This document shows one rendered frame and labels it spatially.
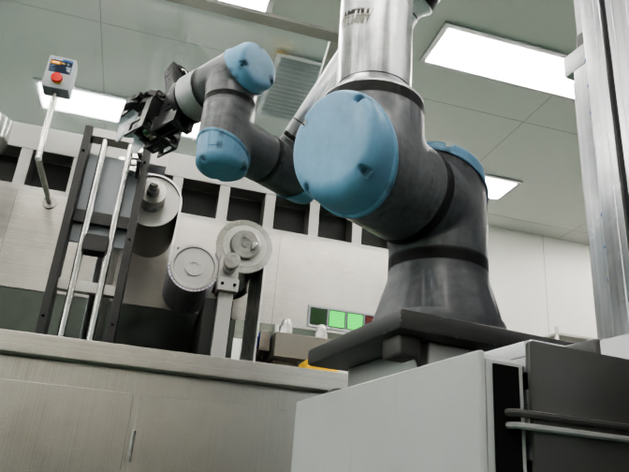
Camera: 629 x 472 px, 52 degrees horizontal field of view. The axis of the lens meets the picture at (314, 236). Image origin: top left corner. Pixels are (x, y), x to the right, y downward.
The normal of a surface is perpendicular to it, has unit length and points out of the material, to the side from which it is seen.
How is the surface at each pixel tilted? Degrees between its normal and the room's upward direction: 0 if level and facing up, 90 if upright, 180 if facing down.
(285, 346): 90
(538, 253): 90
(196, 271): 90
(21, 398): 90
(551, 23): 180
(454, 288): 72
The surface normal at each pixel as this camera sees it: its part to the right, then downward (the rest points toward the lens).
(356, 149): -0.67, -0.21
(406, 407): -0.92, -0.21
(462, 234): 0.27, -0.34
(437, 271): -0.16, -0.65
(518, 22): -0.07, 0.92
